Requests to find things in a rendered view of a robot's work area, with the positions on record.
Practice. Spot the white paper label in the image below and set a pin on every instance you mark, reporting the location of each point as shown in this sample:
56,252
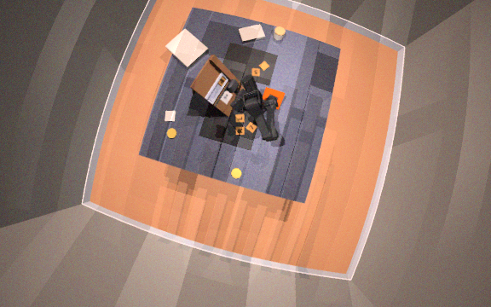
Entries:
226,96

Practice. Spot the beige flat square tile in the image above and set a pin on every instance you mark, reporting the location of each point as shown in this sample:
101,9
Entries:
170,116

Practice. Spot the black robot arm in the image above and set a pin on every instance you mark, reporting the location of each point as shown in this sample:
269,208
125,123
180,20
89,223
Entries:
254,106

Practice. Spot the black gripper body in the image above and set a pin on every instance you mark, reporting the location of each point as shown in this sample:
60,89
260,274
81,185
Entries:
232,87

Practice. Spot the yellow round disc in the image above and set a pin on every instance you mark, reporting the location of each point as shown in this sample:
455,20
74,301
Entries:
171,133
236,173

